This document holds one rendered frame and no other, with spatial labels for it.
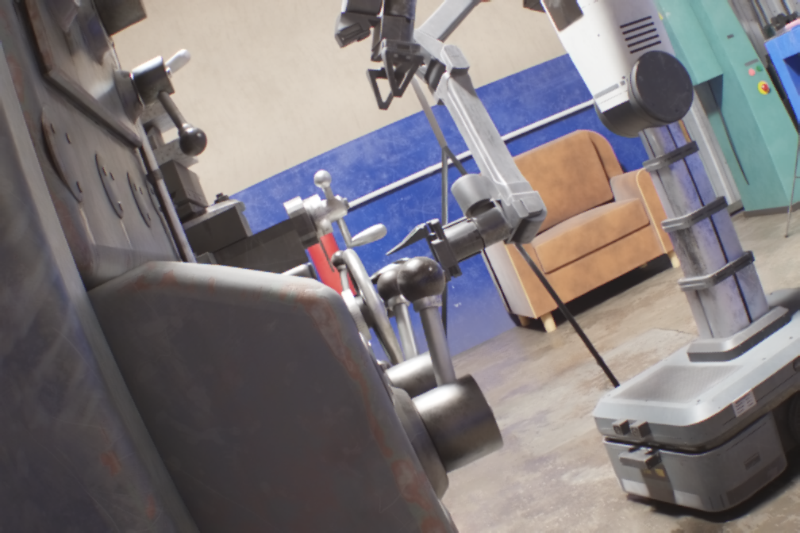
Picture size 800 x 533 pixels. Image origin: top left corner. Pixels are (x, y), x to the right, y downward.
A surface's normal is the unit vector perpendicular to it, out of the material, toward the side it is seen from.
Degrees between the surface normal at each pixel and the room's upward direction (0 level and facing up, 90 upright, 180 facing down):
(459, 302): 90
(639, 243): 90
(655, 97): 90
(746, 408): 90
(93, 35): 123
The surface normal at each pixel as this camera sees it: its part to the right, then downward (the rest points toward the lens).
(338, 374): 0.11, -0.01
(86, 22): 0.75, 0.08
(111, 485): 0.44, -0.17
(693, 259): -0.88, 0.40
